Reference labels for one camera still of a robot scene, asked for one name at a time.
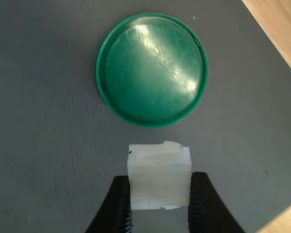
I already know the white plastic terminal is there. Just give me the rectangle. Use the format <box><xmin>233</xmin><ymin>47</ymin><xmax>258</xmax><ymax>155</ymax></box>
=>
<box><xmin>127</xmin><ymin>140</ymin><xmax>193</xmax><ymax>211</ymax></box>

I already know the dark grey mat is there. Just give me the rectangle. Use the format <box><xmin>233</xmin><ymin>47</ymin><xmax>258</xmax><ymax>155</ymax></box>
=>
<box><xmin>0</xmin><ymin>0</ymin><xmax>291</xmax><ymax>233</ymax></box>

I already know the round green lid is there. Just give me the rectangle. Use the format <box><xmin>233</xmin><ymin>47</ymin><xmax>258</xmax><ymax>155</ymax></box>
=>
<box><xmin>96</xmin><ymin>12</ymin><xmax>209</xmax><ymax>129</ymax></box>

